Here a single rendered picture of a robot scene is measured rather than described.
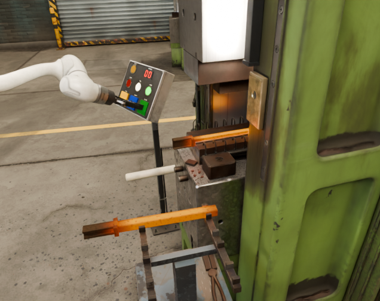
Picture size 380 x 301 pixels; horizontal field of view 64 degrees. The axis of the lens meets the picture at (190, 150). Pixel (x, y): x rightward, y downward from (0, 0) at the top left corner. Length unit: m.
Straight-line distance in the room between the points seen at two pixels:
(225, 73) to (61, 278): 1.64
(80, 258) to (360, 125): 1.85
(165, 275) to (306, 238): 0.57
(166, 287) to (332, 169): 0.68
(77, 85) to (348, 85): 1.06
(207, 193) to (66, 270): 1.29
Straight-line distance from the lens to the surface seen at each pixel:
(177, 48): 6.35
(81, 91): 1.46
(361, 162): 1.15
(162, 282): 1.16
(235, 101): 1.56
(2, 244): 2.64
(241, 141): 1.36
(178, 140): 1.31
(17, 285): 2.32
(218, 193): 1.25
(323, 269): 1.57
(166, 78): 1.67
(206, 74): 1.17
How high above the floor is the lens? 1.63
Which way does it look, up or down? 30 degrees down
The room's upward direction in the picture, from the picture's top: 2 degrees counter-clockwise
